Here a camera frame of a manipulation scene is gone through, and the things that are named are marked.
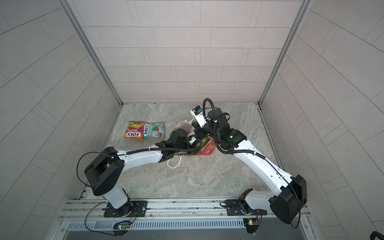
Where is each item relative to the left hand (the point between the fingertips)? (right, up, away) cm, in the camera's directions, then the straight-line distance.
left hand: (201, 137), depth 84 cm
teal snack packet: (-31, +3, +12) cm, 33 cm away
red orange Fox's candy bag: (-43, +3, +12) cm, 45 cm away
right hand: (-5, +8, -13) cm, 16 cm away
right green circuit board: (+23, -38, -16) cm, 47 cm away
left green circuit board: (-34, -36, -20) cm, 54 cm away
